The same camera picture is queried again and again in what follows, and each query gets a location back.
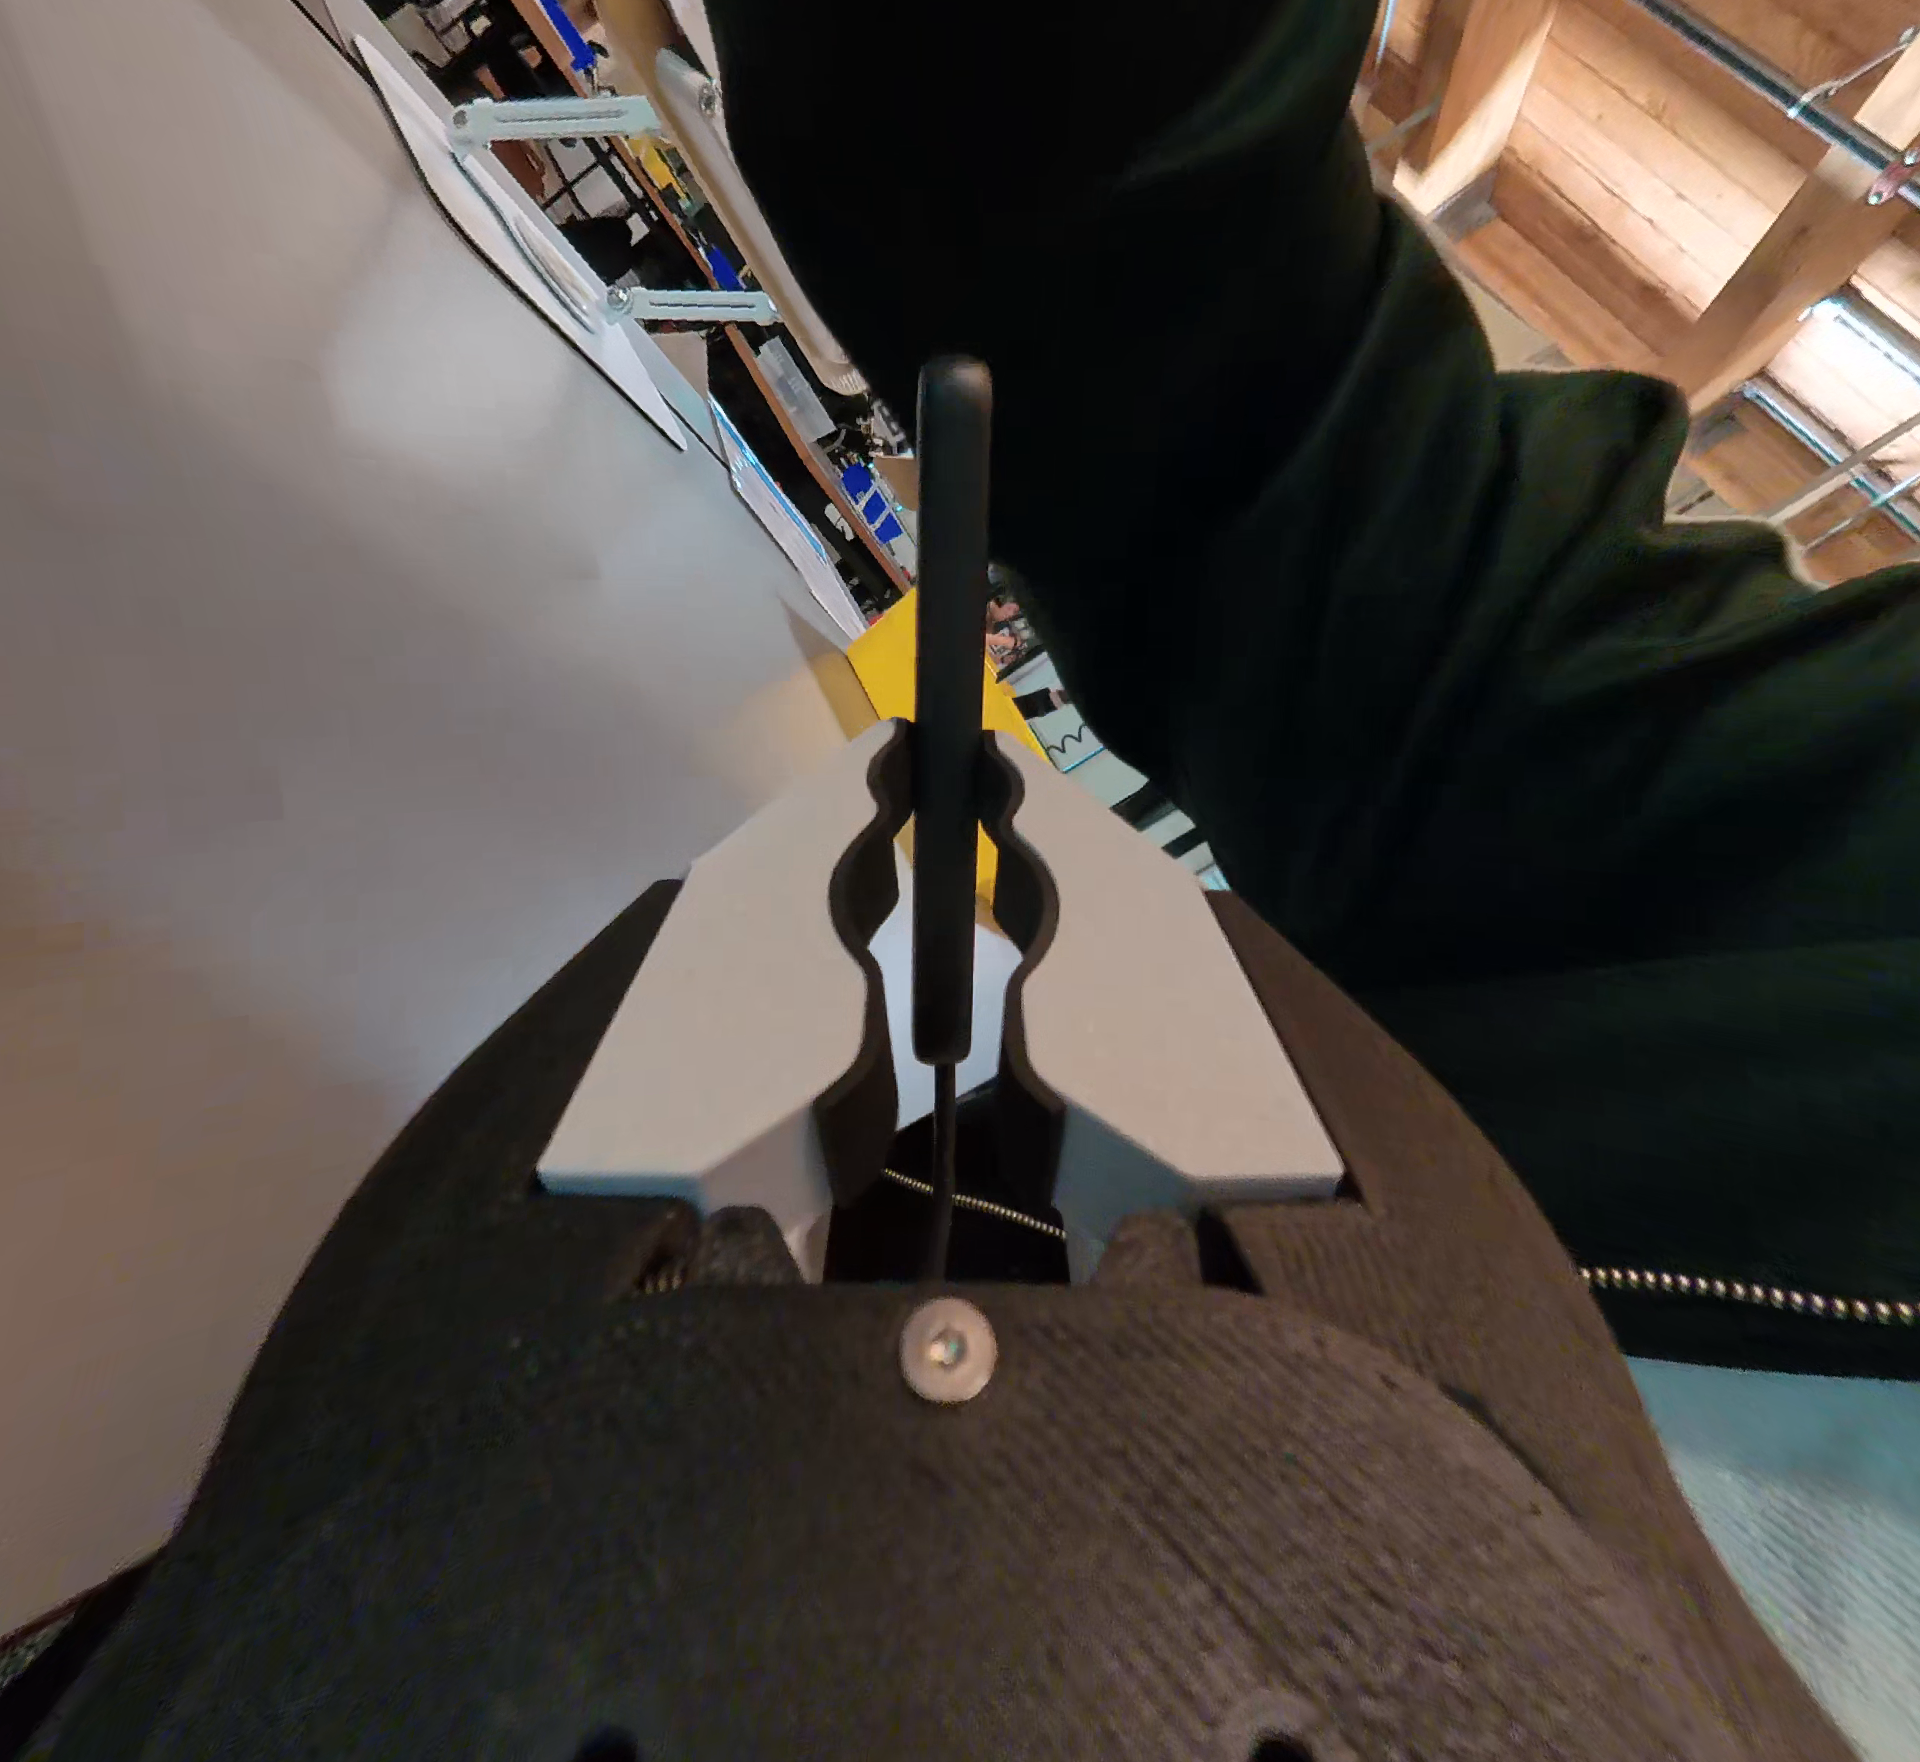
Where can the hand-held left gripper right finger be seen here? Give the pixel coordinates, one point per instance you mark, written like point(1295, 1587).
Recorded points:
point(1171, 1028)

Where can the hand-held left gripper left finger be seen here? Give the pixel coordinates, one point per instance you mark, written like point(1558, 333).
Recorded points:
point(720, 1028)

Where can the yellow plastic bin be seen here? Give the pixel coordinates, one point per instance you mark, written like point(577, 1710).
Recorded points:
point(887, 683)

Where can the person's right forearm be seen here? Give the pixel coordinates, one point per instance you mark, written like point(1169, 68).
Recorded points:
point(1049, 142)

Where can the green and cream jacket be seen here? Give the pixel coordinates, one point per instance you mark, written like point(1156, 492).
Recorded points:
point(1501, 773)

